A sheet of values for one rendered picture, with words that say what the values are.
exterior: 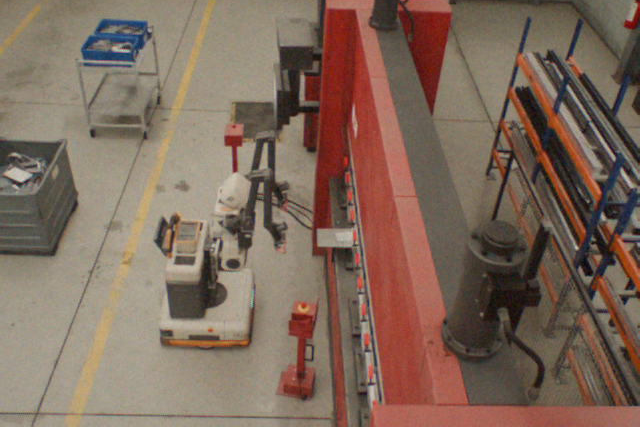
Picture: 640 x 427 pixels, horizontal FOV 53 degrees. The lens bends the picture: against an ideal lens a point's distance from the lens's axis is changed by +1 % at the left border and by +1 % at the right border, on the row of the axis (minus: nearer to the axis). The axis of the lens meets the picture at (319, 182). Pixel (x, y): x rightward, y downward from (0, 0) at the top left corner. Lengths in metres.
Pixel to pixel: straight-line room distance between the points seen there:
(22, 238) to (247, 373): 2.25
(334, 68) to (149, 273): 2.37
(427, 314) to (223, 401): 2.74
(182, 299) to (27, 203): 1.62
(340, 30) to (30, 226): 3.00
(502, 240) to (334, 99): 3.04
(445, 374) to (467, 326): 0.16
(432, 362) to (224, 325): 2.88
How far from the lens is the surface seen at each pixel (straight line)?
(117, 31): 7.38
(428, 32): 4.58
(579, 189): 5.12
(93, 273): 5.74
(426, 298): 2.30
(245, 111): 7.62
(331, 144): 4.95
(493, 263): 1.86
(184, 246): 4.53
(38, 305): 5.61
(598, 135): 5.17
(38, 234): 5.80
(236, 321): 4.82
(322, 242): 4.36
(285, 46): 4.69
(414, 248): 2.47
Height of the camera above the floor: 3.95
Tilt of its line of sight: 37 degrees down
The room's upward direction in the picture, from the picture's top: 4 degrees clockwise
